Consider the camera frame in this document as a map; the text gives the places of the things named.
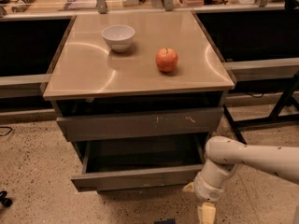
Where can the grey top drawer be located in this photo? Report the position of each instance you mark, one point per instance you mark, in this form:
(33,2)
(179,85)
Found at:
(142,124)

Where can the grey drawer cabinet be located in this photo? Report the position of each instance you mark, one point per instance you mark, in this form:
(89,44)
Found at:
(90,78)

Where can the black object on floor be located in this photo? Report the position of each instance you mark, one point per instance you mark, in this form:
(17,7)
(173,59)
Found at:
(4,200)

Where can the black table leg frame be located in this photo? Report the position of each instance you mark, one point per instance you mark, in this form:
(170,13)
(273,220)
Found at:
(286,99)

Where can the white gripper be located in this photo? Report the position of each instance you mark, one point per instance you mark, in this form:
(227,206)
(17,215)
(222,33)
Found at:
(206,192)

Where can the red apple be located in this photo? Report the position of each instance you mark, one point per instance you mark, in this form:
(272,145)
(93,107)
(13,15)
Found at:
(166,60)

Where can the white ceramic bowl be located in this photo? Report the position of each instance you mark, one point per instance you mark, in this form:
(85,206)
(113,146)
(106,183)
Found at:
(119,37)

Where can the blue tape on floor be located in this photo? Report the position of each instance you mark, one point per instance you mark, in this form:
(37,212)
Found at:
(167,221)

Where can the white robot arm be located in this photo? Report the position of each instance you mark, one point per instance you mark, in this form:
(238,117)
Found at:
(223,155)

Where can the grey drawer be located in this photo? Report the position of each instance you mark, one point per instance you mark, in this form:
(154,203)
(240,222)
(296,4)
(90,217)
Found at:
(142,124)
(143,162)

